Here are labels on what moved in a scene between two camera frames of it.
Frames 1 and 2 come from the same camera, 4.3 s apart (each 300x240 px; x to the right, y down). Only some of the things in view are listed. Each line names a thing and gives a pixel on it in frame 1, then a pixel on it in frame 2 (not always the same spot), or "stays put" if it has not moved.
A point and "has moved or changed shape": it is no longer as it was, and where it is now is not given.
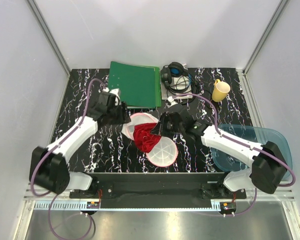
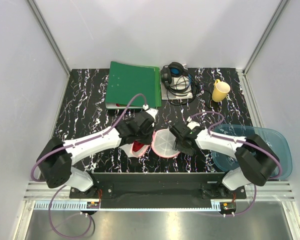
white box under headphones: (179, 85) stays put
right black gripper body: (168, 126) -> (178, 144)
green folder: (139, 85) stays put
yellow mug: (220, 90) stays put
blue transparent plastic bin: (250, 136) stays put
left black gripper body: (118, 114) -> (144, 137)
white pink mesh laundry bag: (166, 152) has moved or changed shape
